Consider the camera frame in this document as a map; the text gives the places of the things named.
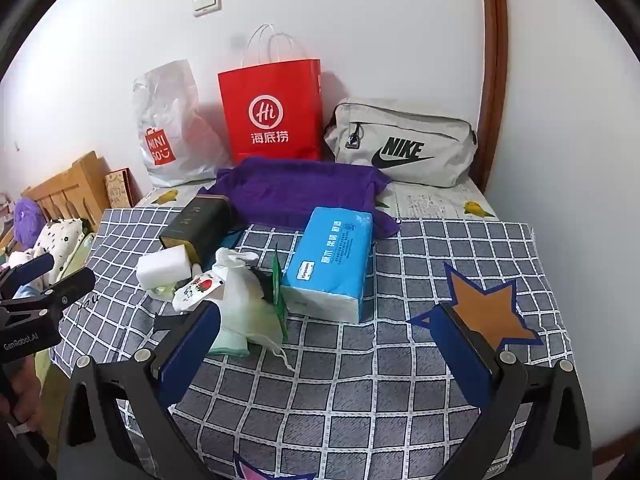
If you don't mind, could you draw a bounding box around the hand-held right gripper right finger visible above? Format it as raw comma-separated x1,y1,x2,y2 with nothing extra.
434,302,595,480

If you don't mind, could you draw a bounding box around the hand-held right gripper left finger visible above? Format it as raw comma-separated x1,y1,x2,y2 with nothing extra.
57,302,223,480

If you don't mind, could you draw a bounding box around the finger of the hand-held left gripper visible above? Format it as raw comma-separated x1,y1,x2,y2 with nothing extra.
15,266,97,318
0,252,56,291

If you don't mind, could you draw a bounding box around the light green cloth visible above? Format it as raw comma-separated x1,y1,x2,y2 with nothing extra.
207,327,251,358

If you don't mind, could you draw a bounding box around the white packet with red print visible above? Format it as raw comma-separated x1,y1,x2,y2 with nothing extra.
172,270,226,313

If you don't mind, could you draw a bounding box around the white sponge block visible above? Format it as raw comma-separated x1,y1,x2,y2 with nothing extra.
136,245,193,291

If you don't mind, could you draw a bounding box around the green sachet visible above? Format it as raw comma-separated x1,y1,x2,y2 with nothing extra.
271,244,290,342

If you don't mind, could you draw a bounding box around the dark green tin box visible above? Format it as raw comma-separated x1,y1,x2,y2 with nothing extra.
159,196,236,266

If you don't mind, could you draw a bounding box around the blue tissue pack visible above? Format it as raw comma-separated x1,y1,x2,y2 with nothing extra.
279,206,375,325

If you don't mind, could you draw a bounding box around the person's left hand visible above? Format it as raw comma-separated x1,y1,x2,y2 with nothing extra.
10,352,45,431

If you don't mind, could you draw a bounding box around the white dotted pillow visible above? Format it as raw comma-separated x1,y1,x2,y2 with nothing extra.
32,220,86,281

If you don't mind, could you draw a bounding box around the purple plush toy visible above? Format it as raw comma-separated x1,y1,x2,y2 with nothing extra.
12,199,47,251

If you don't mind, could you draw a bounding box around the wooden headboard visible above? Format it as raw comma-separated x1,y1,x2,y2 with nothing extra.
21,150,113,241

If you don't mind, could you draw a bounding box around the brown patterned box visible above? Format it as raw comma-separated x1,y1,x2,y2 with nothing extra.
104,167,135,208

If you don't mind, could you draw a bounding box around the grey checkered blanket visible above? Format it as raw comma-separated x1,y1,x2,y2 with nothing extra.
50,207,573,480

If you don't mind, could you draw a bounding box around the purple towel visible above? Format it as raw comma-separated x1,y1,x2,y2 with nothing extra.
197,156,401,238

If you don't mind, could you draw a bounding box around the white plastic shopping bag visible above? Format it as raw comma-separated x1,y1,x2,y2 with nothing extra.
132,59,236,188

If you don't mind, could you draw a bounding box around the grey sling bag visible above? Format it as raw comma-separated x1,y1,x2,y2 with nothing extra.
324,97,478,188

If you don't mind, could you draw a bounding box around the red paper bag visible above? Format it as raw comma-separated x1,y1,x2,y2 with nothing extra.
217,23,323,166

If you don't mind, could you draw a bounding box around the brown wooden door frame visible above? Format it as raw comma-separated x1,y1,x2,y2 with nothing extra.
472,0,511,196

